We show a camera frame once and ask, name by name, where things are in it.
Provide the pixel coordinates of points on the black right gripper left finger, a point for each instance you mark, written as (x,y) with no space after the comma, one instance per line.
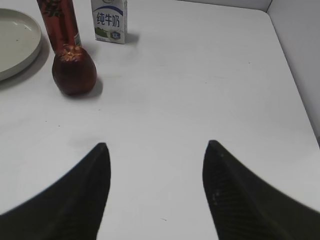
(70,209)

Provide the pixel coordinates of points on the beige round plate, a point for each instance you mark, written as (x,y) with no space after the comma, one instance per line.
(20,42)

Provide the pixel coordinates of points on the dark red apple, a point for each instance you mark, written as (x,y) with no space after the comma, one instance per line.
(73,70)

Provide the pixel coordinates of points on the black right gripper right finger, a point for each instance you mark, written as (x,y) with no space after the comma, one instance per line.
(245,207)

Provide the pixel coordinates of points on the red cola can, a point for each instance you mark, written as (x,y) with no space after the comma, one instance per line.
(60,22)

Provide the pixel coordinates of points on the white milk carton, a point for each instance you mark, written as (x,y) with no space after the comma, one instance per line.
(110,20)

